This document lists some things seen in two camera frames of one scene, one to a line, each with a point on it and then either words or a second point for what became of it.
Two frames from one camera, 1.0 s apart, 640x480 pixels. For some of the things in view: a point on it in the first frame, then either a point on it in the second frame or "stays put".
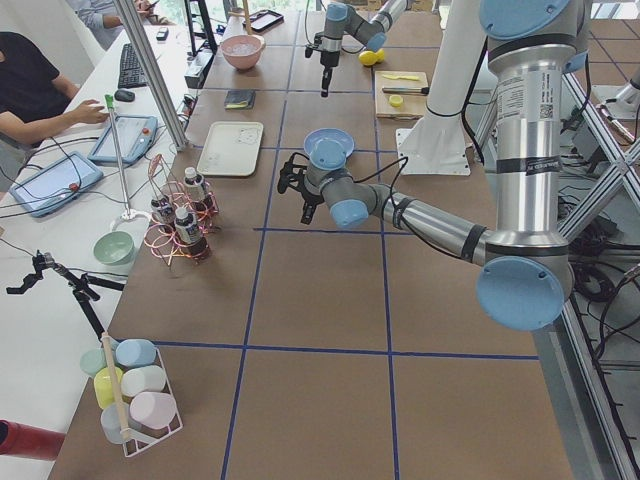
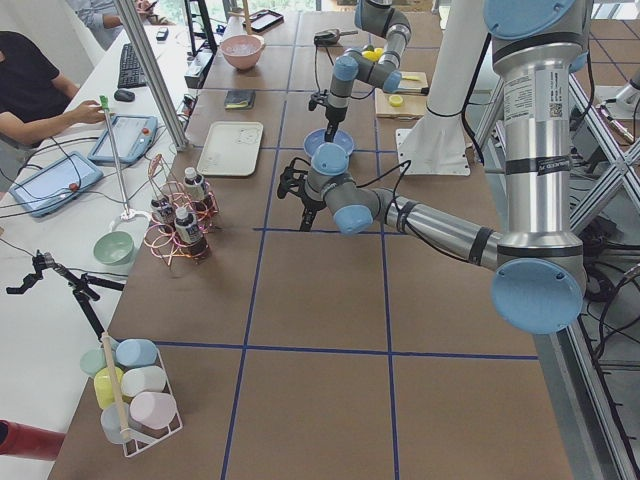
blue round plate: x=329 y=133 stays put
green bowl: x=115 y=247 stays put
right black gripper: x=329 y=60 -> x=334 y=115
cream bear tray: x=231 y=148 stays put
